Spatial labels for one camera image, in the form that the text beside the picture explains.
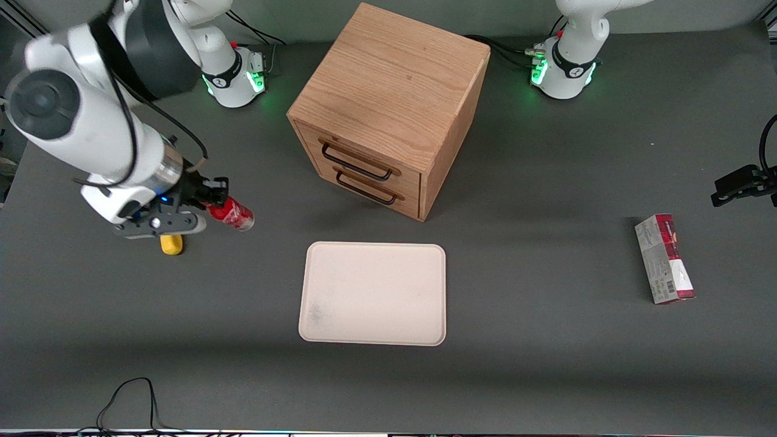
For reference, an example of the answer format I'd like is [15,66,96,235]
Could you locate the thin black table cable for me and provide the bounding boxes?
[76,377,243,437]

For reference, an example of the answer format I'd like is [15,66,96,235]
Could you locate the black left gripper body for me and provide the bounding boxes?
[755,164,777,208]

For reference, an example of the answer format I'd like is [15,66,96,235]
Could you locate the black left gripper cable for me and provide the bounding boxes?
[758,114,777,174]

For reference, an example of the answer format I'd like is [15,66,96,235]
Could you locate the beige rectangular tray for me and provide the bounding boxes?
[298,241,447,347]

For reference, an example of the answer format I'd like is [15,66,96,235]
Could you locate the wooden drawer front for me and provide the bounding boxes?
[316,163,422,220]
[294,120,423,196]

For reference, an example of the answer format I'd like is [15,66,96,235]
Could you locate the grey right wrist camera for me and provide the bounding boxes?
[114,209,208,239]

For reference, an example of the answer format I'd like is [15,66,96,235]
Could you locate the red coke bottle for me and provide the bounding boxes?
[206,195,256,232]

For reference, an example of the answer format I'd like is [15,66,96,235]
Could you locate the black left arm base cables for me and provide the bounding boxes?
[464,15,568,70]

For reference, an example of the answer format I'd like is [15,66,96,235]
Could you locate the grey and red carton box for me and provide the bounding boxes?
[634,213,696,305]

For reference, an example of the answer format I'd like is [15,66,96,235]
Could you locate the black metal drawer handle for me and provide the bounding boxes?
[320,141,395,182]
[335,170,399,206]

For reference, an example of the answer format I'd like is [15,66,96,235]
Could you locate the wooden drawer cabinet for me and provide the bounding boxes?
[287,2,491,223]

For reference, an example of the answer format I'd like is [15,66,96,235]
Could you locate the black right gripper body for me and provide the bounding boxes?
[159,172,211,217]

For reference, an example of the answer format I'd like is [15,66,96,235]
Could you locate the black right arm base cables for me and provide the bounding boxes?
[229,9,287,78]

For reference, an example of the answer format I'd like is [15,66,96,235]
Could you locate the black arm base cables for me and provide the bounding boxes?
[464,15,568,70]
[229,9,287,78]

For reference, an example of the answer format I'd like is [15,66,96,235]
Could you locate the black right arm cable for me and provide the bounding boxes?
[73,17,210,189]

